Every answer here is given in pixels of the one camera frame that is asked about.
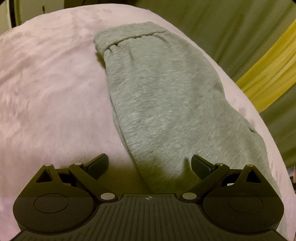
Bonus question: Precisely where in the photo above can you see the grey sweatpants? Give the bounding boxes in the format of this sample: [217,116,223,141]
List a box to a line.
[93,22,279,195]

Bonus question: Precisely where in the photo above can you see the pink fleece bed blanket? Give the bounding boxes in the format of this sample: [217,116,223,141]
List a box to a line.
[0,3,292,241]

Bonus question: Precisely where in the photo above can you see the yellow curtain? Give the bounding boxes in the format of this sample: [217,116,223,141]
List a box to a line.
[236,22,296,113]

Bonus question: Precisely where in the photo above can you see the green curtain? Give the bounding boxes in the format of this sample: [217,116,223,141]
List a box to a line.
[134,1,295,167]

